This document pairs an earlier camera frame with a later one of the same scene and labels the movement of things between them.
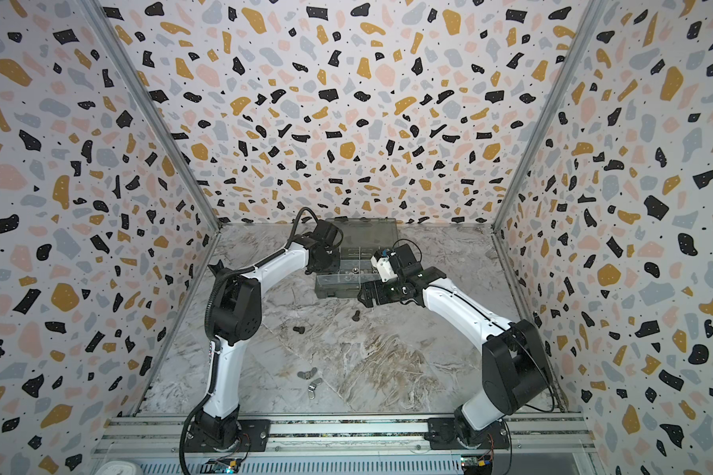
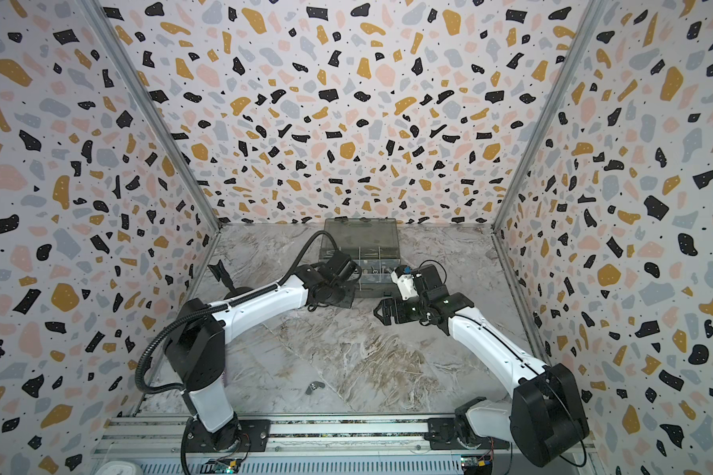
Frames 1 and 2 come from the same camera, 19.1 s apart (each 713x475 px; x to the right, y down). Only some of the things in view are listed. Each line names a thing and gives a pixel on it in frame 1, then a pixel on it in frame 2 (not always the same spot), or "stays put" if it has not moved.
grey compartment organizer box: (361, 238) stays put
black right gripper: (366, 291) to (398, 304)
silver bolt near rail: (312, 386) stays put
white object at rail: (119, 467) stays put
